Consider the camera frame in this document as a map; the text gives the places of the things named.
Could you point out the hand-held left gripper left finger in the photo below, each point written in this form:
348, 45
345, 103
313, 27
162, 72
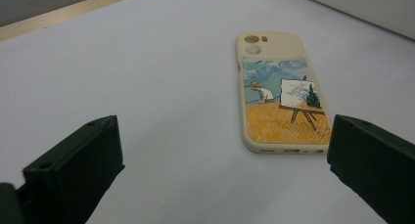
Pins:
71, 171

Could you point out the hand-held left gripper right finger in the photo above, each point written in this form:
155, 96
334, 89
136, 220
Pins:
375, 165

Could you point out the wooden block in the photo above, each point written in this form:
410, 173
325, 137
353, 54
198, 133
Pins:
280, 126

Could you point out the white table cover sheet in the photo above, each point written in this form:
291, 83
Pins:
163, 74

